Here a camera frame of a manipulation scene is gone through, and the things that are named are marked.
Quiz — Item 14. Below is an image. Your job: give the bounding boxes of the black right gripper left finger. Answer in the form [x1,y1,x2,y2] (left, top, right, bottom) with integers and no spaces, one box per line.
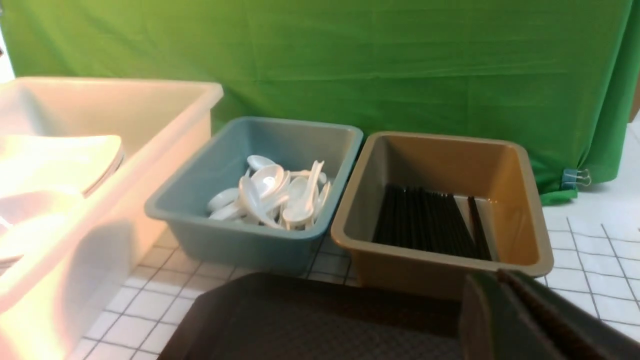
[458,274,566,360]

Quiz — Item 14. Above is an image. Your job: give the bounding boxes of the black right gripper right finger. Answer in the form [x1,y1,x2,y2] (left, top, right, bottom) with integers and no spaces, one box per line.
[497,269,640,360]

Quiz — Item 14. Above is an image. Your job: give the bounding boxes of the black chopsticks in bin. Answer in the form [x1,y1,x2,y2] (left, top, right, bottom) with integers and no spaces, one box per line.
[372,184,495,262]

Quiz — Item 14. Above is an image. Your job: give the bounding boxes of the brown plastic bin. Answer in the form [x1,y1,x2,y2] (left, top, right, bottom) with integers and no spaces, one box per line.
[331,131,554,301]

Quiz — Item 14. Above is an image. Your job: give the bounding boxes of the blue binder clip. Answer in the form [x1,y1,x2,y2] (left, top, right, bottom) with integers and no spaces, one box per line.
[560,168,592,191]

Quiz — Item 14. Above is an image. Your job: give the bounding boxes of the black serving tray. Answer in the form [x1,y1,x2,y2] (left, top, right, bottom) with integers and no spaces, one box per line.
[158,273,464,360]

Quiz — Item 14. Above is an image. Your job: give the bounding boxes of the green backdrop cloth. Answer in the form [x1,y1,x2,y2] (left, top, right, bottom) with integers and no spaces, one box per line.
[1,0,639,207]

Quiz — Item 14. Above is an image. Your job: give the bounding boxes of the pile of white spoons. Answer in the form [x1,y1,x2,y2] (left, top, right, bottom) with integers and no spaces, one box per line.
[206,154,332,231]

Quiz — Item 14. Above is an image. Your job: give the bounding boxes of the teal plastic bin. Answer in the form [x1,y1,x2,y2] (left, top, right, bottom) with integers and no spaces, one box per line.
[144,116,364,276]

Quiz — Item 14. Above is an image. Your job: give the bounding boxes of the large white plastic tub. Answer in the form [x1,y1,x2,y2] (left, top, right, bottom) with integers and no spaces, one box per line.
[1,77,224,360]

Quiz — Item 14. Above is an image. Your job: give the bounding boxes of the stack of white square plates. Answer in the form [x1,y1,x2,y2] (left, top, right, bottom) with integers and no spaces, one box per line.
[0,134,125,196]

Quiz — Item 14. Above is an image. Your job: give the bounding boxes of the stack of white bowls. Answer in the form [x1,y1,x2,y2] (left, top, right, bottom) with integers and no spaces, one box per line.
[0,189,85,269]

